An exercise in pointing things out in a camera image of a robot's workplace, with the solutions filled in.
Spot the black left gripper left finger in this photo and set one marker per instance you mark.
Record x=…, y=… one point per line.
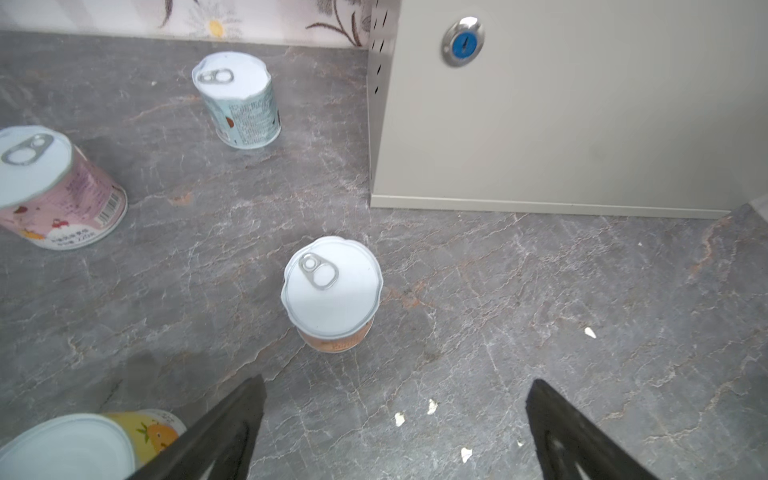
x=220, y=445

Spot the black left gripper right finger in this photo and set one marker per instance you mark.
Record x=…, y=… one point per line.
x=569, y=446

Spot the yellow small can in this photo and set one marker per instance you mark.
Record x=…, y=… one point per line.
x=90, y=446

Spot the orange small can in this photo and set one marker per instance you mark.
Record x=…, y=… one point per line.
x=331, y=292

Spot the pink small can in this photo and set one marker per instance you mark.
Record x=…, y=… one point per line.
x=51, y=194

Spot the grey metal cabinet box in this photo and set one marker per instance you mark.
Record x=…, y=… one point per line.
x=628, y=108

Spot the teal small can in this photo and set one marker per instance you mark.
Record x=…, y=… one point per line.
x=237, y=90

